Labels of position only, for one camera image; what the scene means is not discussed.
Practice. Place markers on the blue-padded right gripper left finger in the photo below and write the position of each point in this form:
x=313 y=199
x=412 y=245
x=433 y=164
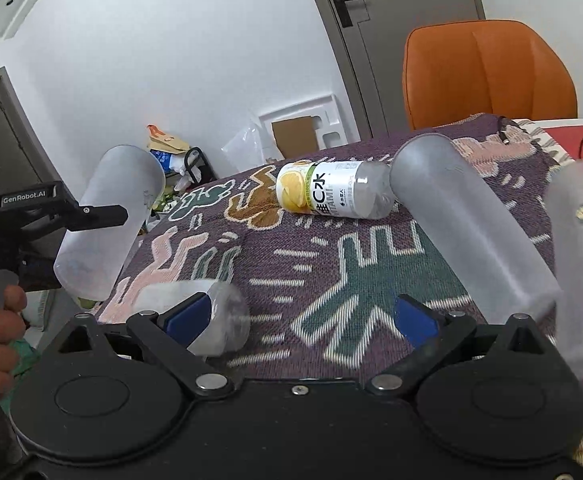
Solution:
x=167 y=336

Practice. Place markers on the dark grey doorway frame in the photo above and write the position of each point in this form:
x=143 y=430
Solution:
x=23 y=160

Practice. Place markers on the orange leather chair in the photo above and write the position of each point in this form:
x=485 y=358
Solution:
x=454 y=70

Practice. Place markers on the lemon vitamin water bottle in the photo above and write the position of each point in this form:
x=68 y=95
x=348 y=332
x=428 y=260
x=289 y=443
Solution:
x=355 y=190

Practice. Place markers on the black rack with clutter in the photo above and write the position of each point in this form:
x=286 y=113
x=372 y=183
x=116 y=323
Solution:
x=185 y=166

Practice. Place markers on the grey door with handle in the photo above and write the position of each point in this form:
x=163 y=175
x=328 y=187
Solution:
x=368 y=39

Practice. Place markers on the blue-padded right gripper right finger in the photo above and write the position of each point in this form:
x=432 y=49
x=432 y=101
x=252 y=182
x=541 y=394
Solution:
x=436 y=339

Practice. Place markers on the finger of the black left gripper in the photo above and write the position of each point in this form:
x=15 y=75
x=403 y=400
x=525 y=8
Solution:
x=88 y=218

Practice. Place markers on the frosted plastic cup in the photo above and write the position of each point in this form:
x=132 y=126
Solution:
x=116 y=203
x=477 y=236

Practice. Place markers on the brown cardboard piece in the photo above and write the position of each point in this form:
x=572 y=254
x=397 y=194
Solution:
x=295 y=137

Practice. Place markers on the white foam packaging tray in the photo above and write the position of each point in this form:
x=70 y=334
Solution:
x=328 y=125

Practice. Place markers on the clear plastic bag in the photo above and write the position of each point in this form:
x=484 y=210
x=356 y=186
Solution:
x=245 y=151

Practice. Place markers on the clear plastic bottle lying near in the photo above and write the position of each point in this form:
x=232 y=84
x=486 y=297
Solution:
x=229 y=327

